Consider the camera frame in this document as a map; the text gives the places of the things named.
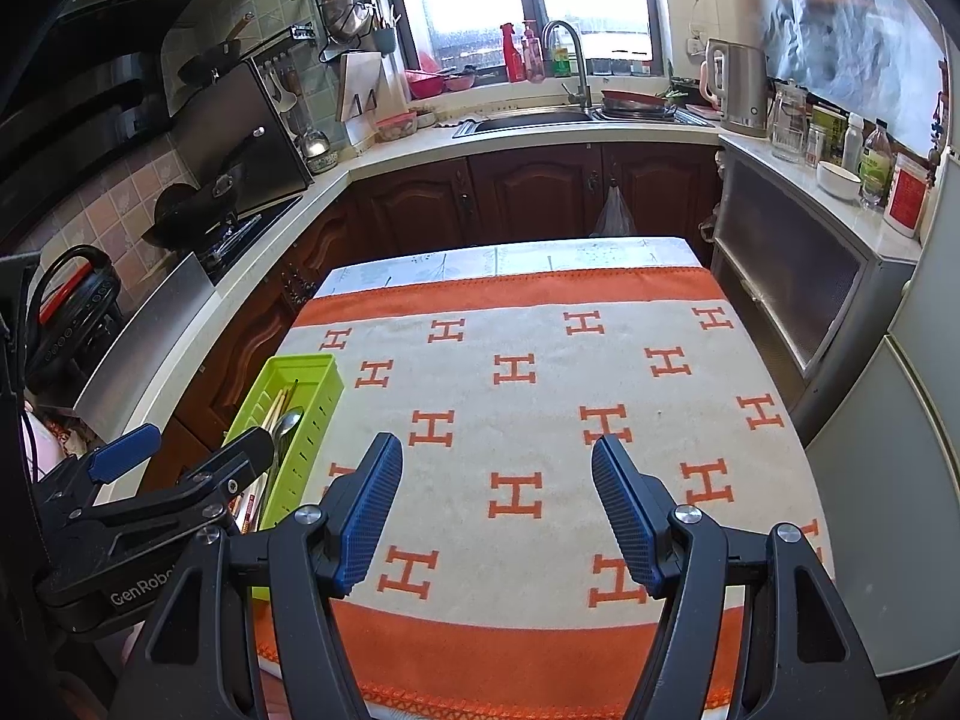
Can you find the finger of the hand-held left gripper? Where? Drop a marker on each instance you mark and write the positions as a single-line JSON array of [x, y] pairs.
[[225, 465], [124, 454]]

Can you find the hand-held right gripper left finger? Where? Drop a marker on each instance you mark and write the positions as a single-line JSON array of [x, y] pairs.
[[367, 517]]

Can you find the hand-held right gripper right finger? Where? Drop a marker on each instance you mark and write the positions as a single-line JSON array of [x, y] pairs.
[[626, 517]]

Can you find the pale bamboo chopstick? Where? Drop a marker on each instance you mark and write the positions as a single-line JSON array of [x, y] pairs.
[[283, 401], [271, 409]]

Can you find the large metal spoon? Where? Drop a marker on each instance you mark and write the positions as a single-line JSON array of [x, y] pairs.
[[287, 424]]

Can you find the green plastic utensil tray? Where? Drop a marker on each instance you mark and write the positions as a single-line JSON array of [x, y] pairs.
[[319, 397]]

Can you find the pink appliance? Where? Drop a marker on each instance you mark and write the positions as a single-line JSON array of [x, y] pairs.
[[52, 450]]

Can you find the low stainless steel divider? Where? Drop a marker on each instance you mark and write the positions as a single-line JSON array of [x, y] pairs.
[[150, 345]]

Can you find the orange patterned blanket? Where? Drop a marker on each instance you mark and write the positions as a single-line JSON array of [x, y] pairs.
[[525, 427]]

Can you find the black pressure cooker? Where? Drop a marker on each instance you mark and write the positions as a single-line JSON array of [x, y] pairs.
[[75, 315]]

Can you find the black gas stove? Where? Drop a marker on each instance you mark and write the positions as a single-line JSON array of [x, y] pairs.
[[247, 240]]

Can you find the black wok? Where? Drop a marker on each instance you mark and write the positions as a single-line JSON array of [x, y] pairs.
[[187, 214]]

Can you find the silver refrigerator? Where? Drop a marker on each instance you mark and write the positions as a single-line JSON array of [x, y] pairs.
[[885, 502]]

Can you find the grey metal side cabinet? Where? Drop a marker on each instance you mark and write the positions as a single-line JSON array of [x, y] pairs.
[[787, 270]]

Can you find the hanging plastic bag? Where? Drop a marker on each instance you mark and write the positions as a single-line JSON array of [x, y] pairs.
[[613, 221]]

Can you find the tall reflective steel panel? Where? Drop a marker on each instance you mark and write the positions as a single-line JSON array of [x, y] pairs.
[[277, 157]]

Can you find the patterned ceramic bowl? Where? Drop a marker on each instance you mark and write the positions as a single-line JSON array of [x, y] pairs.
[[321, 161]]

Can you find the white kitchen countertop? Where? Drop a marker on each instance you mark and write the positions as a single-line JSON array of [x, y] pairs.
[[352, 165]]

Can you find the brown wooden base cabinets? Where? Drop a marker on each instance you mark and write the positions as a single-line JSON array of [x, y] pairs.
[[525, 187]]

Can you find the clear food container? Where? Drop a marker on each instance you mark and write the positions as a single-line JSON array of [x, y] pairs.
[[396, 127]]

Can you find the white spatula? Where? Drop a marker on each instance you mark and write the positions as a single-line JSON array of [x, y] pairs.
[[285, 90]]

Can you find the black range hood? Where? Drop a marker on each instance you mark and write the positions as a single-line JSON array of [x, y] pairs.
[[90, 75]]

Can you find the black frying pan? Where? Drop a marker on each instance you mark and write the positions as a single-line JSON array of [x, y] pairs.
[[206, 64]]

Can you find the white ceramic bowl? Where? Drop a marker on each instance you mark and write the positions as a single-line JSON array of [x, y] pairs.
[[838, 180]]

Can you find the wooden cutting board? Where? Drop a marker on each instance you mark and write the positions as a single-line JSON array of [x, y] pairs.
[[360, 82]]

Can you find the stainless steel sink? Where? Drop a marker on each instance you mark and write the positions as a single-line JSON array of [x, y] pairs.
[[525, 122]]

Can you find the red frying pan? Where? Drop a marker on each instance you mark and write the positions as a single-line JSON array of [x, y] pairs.
[[634, 99]]

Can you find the glass pitcher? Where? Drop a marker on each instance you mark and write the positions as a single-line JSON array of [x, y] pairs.
[[787, 127]]

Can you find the clear green-label bottle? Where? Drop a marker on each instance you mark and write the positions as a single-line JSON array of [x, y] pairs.
[[874, 172]]

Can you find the red-label white jar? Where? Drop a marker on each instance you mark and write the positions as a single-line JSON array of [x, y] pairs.
[[906, 195]]

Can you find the red plastic basin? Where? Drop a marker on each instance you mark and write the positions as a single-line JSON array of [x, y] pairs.
[[427, 84]]

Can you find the white plastic bottle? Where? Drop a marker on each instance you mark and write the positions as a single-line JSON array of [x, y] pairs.
[[853, 146]]

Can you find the green tin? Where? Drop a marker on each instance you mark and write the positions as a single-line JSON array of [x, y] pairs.
[[829, 127]]

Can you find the steel electric kettle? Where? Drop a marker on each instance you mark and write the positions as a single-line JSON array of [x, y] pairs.
[[742, 90]]

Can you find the steel kitchen faucet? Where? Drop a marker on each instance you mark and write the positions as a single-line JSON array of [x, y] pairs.
[[583, 75]]

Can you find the red plastic bowl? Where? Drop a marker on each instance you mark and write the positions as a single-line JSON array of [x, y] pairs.
[[463, 79]]

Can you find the glass spice jar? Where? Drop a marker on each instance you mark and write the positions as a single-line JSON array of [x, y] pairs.
[[621, 67], [641, 67], [600, 67]]

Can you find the green chopstick holder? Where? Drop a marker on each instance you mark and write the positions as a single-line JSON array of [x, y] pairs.
[[384, 41]]

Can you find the green dish soap bottle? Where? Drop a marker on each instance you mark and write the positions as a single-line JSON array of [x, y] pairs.
[[561, 64]]

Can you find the pink soap bottle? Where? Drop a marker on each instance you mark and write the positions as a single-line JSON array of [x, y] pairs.
[[534, 60]]

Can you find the red spray bottle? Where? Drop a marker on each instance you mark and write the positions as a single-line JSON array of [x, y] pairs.
[[514, 60]]

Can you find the large steel mixing bowl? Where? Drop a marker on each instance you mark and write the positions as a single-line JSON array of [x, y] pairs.
[[345, 4]]

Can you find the wall utensil rack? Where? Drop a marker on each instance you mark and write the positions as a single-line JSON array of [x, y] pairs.
[[300, 34]]

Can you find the white wall socket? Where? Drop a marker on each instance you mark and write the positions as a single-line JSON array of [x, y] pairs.
[[698, 41]]

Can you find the clear plastic wall sheet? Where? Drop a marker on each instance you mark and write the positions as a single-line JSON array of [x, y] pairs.
[[847, 30]]

